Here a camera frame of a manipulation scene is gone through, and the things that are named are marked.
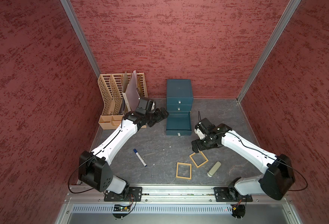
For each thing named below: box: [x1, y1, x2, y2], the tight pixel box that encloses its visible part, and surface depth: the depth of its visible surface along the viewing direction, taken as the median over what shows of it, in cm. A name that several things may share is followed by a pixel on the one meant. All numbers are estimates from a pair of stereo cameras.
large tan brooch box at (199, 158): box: [189, 150, 209, 168], surface depth 89 cm
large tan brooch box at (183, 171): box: [175, 161, 192, 180], surface depth 84 cm
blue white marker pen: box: [133, 148, 148, 168], surface depth 89 cm
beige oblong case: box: [207, 161, 222, 178], surface depth 82 cm
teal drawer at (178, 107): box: [166, 104, 192, 112], surface depth 102 cm
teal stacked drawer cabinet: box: [166, 78, 194, 123], surface depth 102 cm
